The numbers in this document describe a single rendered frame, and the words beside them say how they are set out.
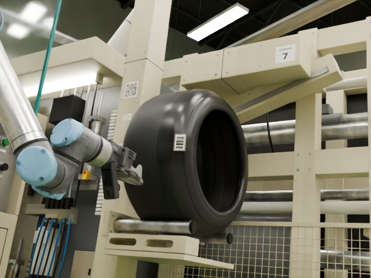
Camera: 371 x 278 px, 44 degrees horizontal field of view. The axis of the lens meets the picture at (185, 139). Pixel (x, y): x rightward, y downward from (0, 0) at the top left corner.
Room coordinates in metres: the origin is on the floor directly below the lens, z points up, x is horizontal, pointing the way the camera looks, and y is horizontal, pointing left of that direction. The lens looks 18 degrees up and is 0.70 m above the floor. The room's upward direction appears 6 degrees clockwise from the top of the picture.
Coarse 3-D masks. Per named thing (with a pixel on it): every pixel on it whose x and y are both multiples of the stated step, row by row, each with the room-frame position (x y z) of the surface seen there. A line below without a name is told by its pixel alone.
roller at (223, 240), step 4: (220, 232) 1.86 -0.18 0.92; (188, 236) 1.92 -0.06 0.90; (192, 236) 1.91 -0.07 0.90; (196, 236) 1.90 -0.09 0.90; (200, 236) 1.89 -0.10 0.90; (208, 236) 1.87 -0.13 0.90; (212, 236) 1.86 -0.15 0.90; (216, 236) 1.85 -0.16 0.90; (220, 236) 1.84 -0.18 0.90; (224, 236) 1.83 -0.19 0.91; (228, 236) 1.82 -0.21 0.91; (232, 236) 1.85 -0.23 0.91; (200, 240) 1.90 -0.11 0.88; (204, 240) 1.89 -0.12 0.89; (208, 240) 1.87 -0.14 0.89; (212, 240) 1.86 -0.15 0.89; (216, 240) 1.85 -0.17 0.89; (220, 240) 1.84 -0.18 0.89; (224, 240) 1.83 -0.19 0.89; (228, 240) 1.83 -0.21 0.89; (232, 240) 1.85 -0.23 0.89
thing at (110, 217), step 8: (104, 216) 1.76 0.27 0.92; (112, 216) 1.77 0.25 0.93; (120, 216) 1.81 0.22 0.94; (128, 216) 1.84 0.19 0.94; (104, 224) 1.76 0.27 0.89; (112, 224) 1.77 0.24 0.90; (104, 232) 1.76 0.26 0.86; (112, 232) 1.78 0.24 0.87; (120, 232) 1.81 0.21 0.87; (128, 232) 1.86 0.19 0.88; (136, 232) 1.90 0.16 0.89; (144, 232) 1.94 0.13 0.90; (152, 232) 1.99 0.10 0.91; (128, 240) 1.87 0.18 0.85
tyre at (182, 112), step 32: (160, 96) 1.67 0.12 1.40; (192, 96) 1.57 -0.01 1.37; (128, 128) 1.63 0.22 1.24; (160, 128) 1.53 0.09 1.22; (192, 128) 1.53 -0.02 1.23; (224, 128) 1.92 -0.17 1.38; (160, 160) 1.53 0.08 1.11; (192, 160) 1.54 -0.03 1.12; (224, 160) 2.00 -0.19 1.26; (128, 192) 1.67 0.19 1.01; (160, 192) 1.58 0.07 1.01; (192, 192) 1.57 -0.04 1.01; (224, 192) 2.00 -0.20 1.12; (224, 224) 1.77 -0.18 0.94
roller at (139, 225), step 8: (120, 224) 1.76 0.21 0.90; (128, 224) 1.74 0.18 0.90; (136, 224) 1.72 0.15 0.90; (144, 224) 1.70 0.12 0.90; (152, 224) 1.68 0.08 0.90; (160, 224) 1.66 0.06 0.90; (168, 224) 1.64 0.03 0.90; (176, 224) 1.62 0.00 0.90; (184, 224) 1.60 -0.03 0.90; (192, 224) 1.59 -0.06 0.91; (160, 232) 1.68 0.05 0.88; (168, 232) 1.66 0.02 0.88; (176, 232) 1.64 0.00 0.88; (184, 232) 1.62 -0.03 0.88; (192, 232) 1.60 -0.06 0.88
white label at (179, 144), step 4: (176, 136) 1.50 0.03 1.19; (180, 136) 1.50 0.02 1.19; (184, 136) 1.50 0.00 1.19; (176, 140) 1.50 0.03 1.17; (180, 140) 1.50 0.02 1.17; (184, 140) 1.50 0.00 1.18; (176, 144) 1.50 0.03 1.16; (180, 144) 1.50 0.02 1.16; (184, 144) 1.50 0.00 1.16; (176, 148) 1.50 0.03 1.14; (180, 148) 1.50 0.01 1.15; (184, 148) 1.50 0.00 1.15
